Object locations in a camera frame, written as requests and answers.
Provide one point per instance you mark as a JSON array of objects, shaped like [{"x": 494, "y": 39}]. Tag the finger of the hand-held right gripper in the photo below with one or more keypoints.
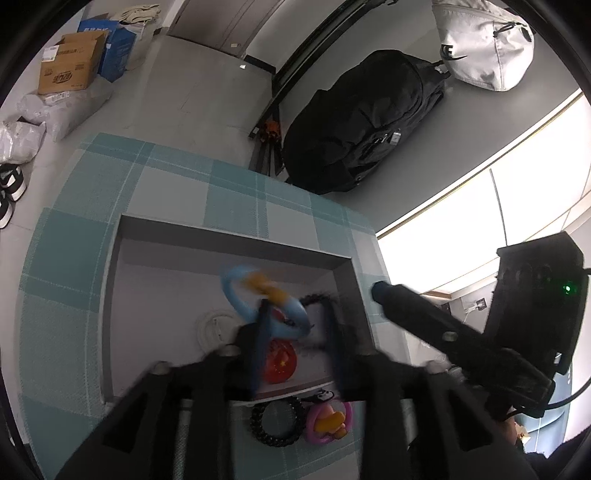
[{"x": 415, "y": 314}]

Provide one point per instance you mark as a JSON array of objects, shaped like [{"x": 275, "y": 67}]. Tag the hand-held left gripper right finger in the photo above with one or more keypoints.
[{"x": 339, "y": 364}]

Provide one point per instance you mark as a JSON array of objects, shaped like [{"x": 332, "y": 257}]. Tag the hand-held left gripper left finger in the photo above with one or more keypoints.
[{"x": 256, "y": 355}]

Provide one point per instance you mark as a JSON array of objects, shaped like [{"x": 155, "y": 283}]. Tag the red round compact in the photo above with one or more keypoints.
[{"x": 281, "y": 364}]

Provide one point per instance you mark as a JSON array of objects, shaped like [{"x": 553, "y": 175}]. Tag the white round case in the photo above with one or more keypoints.
[{"x": 210, "y": 332}]

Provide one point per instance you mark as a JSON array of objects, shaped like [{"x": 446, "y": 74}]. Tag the grey box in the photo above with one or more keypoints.
[{"x": 161, "y": 286}]

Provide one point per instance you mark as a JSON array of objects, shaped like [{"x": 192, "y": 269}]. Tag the person's right forearm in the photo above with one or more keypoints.
[{"x": 563, "y": 461}]

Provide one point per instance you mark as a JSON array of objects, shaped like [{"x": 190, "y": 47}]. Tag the frosted glass window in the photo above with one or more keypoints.
[{"x": 461, "y": 230}]

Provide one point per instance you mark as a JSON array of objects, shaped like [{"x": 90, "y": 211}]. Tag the black backpack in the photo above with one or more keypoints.
[{"x": 360, "y": 124}]

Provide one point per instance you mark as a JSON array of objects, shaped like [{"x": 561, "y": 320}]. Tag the white duffel bag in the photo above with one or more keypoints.
[{"x": 485, "y": 46}]

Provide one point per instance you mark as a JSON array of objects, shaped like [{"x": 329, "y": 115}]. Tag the grey plastic mailing bag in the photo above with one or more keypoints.
[{"x": 69, "y": 108}]

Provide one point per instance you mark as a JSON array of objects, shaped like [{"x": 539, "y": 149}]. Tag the white plastic bag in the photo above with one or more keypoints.
[{"x": 21, "y": 141}]

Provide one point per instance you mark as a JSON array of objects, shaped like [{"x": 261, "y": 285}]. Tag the blue cardboard box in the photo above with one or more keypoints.
[{"x": 115, "y": 55}]

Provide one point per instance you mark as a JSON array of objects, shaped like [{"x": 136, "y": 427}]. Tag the grey door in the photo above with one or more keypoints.
[{"x": 221, "y": 23}]

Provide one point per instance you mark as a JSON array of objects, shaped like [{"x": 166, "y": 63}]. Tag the brown cardboard box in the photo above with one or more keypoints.
[{"x": 69, "y": 69}]

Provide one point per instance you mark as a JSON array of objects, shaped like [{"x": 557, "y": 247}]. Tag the cream tote bag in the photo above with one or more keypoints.
[{"x": 138, "y": 14}]

